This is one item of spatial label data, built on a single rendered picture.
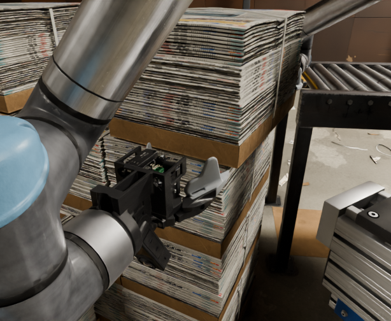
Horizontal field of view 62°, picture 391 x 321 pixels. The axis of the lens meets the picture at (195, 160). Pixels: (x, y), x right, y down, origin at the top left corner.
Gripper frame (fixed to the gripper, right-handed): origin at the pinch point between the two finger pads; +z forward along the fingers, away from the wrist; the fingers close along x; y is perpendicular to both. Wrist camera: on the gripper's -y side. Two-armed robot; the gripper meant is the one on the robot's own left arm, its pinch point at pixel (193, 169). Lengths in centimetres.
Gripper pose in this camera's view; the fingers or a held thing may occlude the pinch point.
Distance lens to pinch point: 51.4
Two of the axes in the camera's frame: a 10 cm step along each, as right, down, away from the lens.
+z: 4.5, -4.2, 7.9
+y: 0.0, -8.8, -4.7
